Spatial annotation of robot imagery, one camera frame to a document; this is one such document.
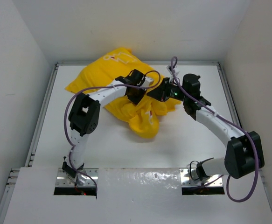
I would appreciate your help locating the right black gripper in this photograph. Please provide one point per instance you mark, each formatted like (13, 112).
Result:
(160, 92)

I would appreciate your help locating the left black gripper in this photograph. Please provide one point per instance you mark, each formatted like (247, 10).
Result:
(136, 100)

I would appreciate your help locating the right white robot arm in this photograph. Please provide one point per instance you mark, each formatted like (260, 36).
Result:
(243, 151)

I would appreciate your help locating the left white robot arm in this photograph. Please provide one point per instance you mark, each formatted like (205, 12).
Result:
(83, 112)

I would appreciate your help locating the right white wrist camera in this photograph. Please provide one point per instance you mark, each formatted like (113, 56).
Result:
(173, 73)

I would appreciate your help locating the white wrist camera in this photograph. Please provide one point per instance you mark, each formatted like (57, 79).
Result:
(173, 73)
(146, 82)

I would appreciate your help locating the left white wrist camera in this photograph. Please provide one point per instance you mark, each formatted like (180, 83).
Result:
(146, 82)

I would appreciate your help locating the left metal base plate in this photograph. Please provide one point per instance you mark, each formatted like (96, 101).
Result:
(64, 180)

